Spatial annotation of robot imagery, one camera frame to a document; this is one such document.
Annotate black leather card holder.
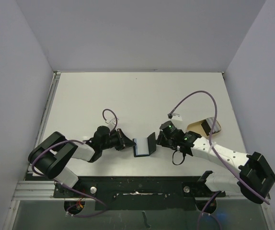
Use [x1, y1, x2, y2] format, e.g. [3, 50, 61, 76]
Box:
[133, 132, 157, 157]

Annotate aluminium rail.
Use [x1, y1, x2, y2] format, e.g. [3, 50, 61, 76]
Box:
[12, 71, 61, 199]
[218, 192, 248, 200]

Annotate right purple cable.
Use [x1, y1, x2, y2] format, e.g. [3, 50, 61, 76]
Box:
[167, 90, 271, 205]

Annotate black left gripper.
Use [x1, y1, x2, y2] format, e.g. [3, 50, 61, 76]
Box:
[101, 128, 136, 150]

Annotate left aluminium rail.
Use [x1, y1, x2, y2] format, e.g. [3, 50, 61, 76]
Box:
[12, 71, 61, 199]

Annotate black looped wrist cable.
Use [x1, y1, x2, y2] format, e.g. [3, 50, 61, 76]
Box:
[172, 149, 186, 166]

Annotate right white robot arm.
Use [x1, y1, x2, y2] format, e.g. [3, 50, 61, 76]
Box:
[157, 121, 275, 204]

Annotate purple cable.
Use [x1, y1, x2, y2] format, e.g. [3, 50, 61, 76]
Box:
[31, 109, 119, 218]
[167, 90, 271, 205]

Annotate right aluminium rail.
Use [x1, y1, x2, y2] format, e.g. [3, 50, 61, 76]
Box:
[218, 192, 248, 200]

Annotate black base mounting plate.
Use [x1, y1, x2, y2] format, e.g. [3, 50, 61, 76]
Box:
[53, 172, 226, 213]

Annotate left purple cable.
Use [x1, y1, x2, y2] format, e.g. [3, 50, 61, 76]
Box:
[31, 109, 119, 218]

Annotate beige card tray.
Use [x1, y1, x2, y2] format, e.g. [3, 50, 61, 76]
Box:
[186, 119, 209, 138]

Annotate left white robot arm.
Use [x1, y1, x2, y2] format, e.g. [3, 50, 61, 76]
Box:
[28, 126, 136, 197]

